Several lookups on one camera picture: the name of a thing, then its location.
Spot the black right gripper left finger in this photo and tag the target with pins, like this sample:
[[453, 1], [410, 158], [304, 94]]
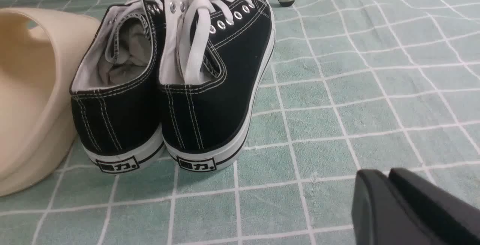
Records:
[[381, 215]]

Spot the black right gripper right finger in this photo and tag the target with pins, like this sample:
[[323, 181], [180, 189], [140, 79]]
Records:
[[453, 220]]

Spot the black canvas sneaker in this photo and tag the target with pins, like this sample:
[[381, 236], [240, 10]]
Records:
[[214, 58], [114, 94]]

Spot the green checkered cloth mat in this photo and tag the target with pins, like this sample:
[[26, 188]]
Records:
[[351, 84]]

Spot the cream slide slipper right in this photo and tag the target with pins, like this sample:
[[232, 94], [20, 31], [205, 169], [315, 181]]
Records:
[[40, 51]]

